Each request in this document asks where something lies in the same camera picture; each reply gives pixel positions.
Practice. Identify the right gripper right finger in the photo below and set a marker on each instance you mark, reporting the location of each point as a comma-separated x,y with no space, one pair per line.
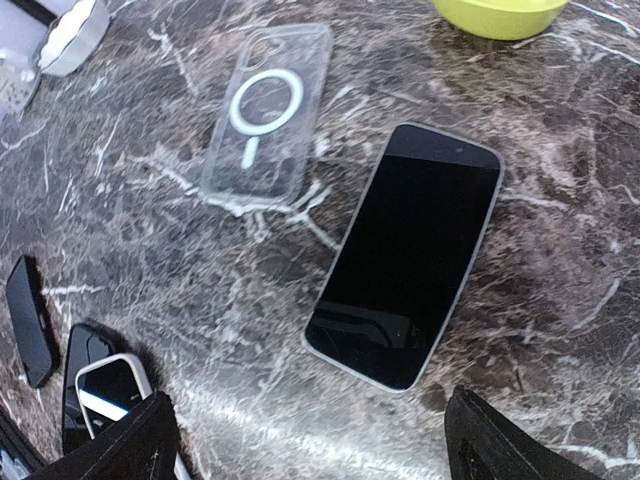
484,444

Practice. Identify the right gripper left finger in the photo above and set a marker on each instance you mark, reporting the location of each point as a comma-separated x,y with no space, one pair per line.
142,445

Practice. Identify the clear magsafe phone case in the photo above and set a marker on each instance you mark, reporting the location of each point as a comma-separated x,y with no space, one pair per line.
260,144

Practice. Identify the black phone middle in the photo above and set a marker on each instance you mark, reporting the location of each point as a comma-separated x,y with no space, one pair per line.
87,343

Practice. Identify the black phone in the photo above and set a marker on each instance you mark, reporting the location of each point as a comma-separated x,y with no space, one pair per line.
87,343
31,322

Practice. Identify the black phone left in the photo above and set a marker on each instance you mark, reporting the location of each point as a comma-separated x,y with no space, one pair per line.
31,322

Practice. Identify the patterned mug yellow inside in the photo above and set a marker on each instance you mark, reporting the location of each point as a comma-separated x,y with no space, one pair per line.
20,79

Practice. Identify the white scalloped bowl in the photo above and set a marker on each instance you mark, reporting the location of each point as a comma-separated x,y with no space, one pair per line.
73,38

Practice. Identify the green bowl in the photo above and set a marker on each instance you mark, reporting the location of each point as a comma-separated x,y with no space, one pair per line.
500,20

